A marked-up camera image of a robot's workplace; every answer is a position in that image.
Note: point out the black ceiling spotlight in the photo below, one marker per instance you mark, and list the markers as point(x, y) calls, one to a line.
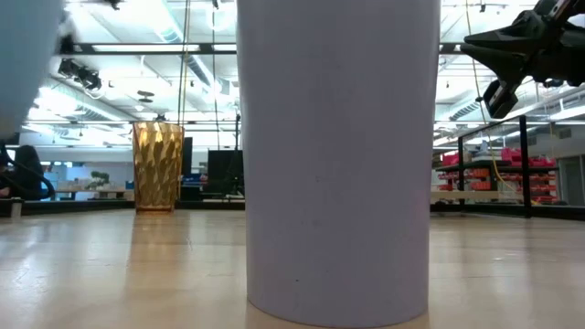
point(554, 83)

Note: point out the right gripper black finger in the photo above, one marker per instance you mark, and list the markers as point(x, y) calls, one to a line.
point(521, 32)
point(507, 61)

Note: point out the black frame-mounted camera cluster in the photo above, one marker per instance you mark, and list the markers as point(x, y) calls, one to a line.
point(80, 73)

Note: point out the wooden bench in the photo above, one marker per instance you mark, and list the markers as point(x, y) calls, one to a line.
point(114, 193)

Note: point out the rack with red bins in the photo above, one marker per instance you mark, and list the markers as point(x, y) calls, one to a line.
point(539, 162)

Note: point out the person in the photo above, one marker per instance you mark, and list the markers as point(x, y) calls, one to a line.
point(27, 173)

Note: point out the light blue plastic cup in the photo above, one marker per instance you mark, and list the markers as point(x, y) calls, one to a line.
point(23, 59)

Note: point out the black table edge rail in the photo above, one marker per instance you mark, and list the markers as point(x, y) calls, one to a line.
point(91, 205)

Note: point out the black horizontal frame bar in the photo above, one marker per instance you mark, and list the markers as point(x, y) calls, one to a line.
point(77, 47)

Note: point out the lavender plastic cup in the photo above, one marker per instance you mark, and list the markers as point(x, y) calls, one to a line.
point(338, 160)

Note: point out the black monitor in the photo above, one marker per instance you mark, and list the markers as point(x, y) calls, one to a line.
point(187, 155)
point(224, 171)

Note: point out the amber faceted tumbler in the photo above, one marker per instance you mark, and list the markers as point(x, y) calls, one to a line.
point(157, 169)

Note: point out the grey table-edge bracket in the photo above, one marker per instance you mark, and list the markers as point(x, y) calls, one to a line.
point(16, 208)

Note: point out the black frame wooden shelf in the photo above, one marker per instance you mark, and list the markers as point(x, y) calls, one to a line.
point(524, 160)

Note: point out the black round ceiling fixture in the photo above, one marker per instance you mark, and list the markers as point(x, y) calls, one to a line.
point(145, 93)

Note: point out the grey door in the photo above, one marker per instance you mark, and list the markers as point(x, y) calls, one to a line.
point(571, 180)

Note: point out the green potted plant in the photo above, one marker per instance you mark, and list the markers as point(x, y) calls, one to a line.
point(98, 178)

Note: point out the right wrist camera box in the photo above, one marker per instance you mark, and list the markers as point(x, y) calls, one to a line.
point(500, 98)

